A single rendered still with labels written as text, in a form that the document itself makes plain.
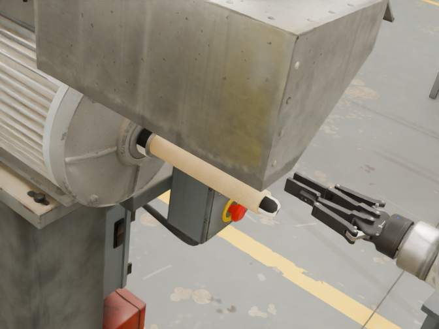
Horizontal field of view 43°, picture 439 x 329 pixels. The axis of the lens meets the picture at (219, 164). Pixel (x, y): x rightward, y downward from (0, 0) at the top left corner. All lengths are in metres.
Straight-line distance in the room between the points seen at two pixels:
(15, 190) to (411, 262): 0.65
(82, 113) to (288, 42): 0.36
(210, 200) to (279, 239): 1.59
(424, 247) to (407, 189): 2.28
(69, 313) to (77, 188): 0.49
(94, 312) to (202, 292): 1.06
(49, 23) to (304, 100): 0.28
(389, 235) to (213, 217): 0.33
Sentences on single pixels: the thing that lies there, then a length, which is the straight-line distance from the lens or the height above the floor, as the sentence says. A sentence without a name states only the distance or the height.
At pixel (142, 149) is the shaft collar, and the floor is 1.25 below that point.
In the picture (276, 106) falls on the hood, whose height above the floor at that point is 1.47.
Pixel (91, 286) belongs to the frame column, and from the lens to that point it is 1.21.
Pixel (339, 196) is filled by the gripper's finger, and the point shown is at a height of 1.08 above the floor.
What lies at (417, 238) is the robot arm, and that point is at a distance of 0.98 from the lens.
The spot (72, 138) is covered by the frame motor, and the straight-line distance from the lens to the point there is 0.72.
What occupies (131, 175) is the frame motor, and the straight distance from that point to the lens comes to 0.82.
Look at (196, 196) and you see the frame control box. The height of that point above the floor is 1.03.
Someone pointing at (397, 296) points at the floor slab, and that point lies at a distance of 2.55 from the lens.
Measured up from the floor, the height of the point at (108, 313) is 0.62.
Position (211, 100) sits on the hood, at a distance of 0.47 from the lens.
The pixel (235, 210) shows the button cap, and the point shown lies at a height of 0.99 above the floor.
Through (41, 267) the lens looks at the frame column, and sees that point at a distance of 1.06.
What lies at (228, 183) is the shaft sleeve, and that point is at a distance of 0.70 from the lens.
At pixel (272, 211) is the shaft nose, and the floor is 1.25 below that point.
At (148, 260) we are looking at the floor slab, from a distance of 2.39.
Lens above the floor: 1.66
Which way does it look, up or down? 33 degrees down
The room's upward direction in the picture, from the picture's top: 10 degrees clockwise
